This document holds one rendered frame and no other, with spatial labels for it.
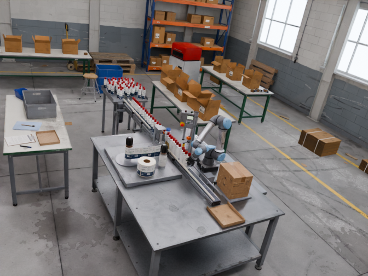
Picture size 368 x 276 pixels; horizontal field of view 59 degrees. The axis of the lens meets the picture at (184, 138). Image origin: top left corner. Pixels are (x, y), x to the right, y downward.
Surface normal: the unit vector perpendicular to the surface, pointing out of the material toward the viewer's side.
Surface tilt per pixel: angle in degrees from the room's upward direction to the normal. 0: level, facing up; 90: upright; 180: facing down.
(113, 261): 0
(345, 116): 90
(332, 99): 90
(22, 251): 0
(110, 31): 90
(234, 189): 90
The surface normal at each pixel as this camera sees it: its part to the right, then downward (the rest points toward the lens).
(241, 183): 0.39, 0.46
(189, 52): 0.59, 0.43
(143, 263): 0.15, -0.89
